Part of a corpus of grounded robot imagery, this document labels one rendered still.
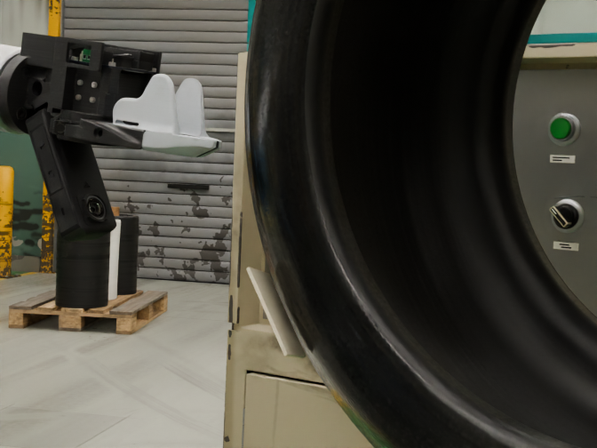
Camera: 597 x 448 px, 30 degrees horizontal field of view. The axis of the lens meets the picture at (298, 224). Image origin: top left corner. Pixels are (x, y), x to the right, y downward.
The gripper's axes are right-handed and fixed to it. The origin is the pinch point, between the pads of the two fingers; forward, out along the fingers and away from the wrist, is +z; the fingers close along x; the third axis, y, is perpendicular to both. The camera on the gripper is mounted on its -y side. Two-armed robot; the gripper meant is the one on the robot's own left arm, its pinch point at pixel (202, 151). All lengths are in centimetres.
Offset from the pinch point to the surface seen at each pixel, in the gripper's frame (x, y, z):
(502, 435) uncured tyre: -11.8, -10.7, 32.4
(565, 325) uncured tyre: 15.3, -9.1, 25.1
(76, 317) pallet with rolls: 438, -159, -442
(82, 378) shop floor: 335, -154, -331
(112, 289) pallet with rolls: 491, -149, -463
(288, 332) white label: -9.3, -9.3, 16.3
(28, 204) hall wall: 662, -141, -742
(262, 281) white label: -9.9, -6.4, 14.3
